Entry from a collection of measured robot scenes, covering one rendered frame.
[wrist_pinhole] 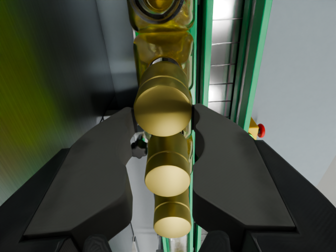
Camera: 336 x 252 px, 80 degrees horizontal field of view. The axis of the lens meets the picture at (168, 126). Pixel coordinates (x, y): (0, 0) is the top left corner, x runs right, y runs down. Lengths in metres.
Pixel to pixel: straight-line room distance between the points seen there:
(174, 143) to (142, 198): 0.48
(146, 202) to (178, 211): 0.46
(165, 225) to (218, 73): 0.30
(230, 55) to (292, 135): 0.40
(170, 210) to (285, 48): 0.50
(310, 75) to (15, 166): 0.63
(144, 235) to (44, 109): 0.63
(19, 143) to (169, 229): 0.14
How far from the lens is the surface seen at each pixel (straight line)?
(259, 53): 0.33
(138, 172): 0.55
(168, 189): 0.16
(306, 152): 0.81
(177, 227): 0.20
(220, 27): 0.40
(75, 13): 0.41
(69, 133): 0.27
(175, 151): 0.15
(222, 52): 0.41
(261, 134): 0.61
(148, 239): 0.81
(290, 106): 0.67
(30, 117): 0.21
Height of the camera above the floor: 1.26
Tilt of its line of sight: 58 degrees down
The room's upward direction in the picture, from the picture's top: 180 degrees clockwise
